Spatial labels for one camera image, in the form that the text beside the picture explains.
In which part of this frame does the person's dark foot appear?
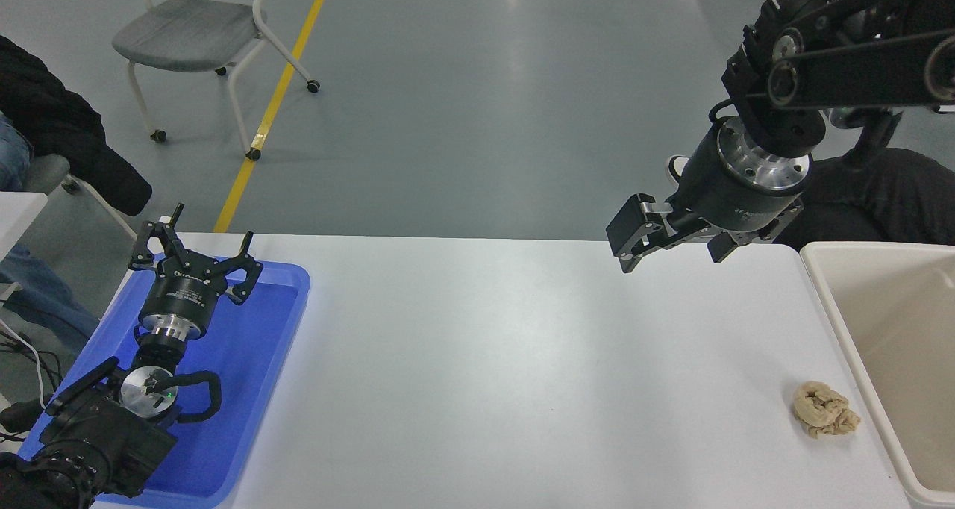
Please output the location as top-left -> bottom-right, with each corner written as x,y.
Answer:
0,396 -> 54,434

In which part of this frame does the white cable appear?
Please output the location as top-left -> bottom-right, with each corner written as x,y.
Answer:
0,319 -> 47,409

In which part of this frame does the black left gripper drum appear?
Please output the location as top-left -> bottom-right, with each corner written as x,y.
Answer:
142,254 -> 228,323

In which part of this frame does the black cable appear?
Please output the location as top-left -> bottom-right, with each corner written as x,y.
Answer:
0,341 -> 64,390

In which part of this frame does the tan paper ball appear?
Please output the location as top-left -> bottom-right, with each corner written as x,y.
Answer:
792,381 -> 861,439

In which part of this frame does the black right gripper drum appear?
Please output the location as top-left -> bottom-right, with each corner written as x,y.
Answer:
675,130 -> 803,234

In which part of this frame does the small white table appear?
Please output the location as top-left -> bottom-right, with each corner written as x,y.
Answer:
0,192 -> 49,260

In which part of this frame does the large pale plastic bin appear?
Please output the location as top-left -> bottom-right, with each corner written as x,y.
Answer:
800,241 -> 955,509

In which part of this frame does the person with outstretched leg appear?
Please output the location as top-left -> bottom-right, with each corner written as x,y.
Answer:
772,149 -> 955,252

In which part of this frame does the blue plastic tray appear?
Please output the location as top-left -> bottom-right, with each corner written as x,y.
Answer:
16,259 -> 311,508

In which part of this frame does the grey wheeled chair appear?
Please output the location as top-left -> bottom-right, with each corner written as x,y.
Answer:
112,0 -> 322,161

